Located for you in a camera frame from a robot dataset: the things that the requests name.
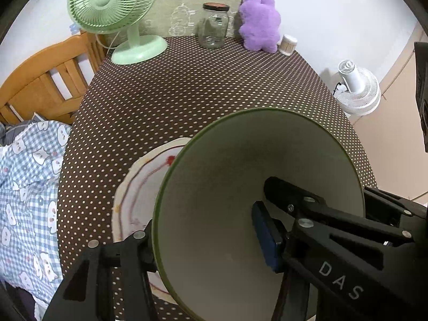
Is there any clear toothpick container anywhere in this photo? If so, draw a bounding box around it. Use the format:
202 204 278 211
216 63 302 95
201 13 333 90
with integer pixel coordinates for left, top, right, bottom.
279 34 298 56

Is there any grey cloth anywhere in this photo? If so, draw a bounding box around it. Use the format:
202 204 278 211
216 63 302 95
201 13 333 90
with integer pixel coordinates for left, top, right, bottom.
0 122 14 148

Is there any purple plush toy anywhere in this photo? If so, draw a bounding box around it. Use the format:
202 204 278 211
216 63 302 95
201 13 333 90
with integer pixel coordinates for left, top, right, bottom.
238 0 281 53

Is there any blue checked printed blanket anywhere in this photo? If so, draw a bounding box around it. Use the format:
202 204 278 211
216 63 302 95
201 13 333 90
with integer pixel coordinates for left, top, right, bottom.
0 120 72 321

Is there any green desk fan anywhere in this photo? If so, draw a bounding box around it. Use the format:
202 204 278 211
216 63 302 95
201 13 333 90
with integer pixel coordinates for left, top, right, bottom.
67 0 168 65

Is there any grey-green ceramic bowl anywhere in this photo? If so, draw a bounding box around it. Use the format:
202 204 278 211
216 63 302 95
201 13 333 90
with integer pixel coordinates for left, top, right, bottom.
151 107 366 321

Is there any glass jar with lid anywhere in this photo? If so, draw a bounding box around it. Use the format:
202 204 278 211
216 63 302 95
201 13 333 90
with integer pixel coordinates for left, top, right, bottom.
198 3 231 49

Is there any large yellow-flower scalloped plate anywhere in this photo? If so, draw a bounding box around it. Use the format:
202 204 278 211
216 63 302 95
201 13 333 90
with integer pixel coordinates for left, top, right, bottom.
112 137 193 308

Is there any brown polka-dot tablecloth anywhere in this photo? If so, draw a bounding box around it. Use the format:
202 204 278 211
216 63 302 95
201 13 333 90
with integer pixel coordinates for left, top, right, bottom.
57 35 377 321

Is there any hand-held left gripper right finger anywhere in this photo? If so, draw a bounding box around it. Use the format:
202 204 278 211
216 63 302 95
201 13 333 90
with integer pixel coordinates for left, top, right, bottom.
252 201 309 321

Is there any white standing fan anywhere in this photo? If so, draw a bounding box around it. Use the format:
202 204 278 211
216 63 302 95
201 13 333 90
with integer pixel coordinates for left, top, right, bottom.
333 59 382 116

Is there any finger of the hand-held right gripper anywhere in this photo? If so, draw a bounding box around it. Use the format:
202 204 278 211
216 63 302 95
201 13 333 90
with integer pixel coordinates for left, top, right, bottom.
263 177 428 321
364 187 428 241

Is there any green patterned wall sheet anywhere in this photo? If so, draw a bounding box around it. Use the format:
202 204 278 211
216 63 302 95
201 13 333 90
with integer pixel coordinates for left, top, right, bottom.
134 0 278 39

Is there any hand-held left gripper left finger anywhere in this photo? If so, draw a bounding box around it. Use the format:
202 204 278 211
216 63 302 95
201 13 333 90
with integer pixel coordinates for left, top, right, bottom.
42 219 158 321

